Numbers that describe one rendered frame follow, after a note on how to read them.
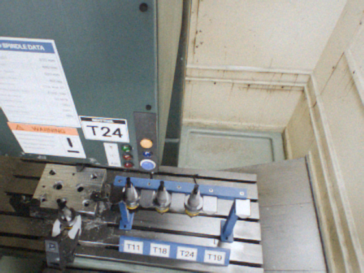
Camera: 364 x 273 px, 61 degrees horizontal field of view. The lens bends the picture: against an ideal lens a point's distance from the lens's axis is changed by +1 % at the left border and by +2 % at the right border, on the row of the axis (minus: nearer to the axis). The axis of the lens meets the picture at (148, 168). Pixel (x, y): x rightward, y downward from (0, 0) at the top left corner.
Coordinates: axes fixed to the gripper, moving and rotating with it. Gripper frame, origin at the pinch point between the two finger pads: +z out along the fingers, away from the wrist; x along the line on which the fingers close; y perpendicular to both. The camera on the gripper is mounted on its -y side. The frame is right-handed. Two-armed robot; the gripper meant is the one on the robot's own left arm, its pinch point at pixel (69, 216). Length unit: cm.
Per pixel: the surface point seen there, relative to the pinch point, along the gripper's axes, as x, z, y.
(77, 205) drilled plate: -5.9, 13.9, 19.5
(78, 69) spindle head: 18, -1, -64
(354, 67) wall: 99, 66, -19
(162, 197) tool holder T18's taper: 31.9, 7.0, -7.5
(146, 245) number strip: 26.1, 1.6, 23.8
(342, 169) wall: 101, 37, 7
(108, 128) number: 22, -1, -50
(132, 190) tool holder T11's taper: 21.7, 7.7, -9.1
